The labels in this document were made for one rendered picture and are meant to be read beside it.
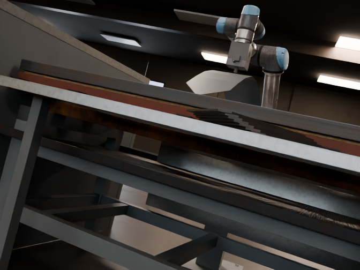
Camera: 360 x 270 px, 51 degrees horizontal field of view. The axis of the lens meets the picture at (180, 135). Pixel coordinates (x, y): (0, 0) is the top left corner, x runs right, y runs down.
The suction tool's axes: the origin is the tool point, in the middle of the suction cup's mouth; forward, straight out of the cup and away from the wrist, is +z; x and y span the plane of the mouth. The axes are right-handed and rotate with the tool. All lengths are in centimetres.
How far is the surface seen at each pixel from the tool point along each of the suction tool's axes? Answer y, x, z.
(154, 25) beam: -390, 590, -202
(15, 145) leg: -69, -41, 50
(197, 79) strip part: -7.6, -21.1, 7.1
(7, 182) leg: -68, -41, 65
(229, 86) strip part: 5.9, -23.1, 7.9
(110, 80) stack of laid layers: -32, -42, 17
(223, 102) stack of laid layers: 11.3, -42.0, 16.5
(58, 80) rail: -56, -41, 21
